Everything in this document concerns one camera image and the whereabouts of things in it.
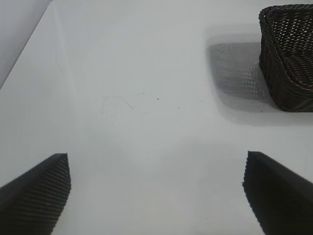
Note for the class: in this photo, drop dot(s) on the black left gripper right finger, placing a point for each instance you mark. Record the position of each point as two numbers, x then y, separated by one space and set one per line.
281 200

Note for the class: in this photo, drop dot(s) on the dark brown wicker basket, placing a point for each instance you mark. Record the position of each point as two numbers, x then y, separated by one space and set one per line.
276 85

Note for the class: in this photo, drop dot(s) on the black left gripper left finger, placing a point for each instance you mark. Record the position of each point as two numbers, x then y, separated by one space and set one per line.
31 203

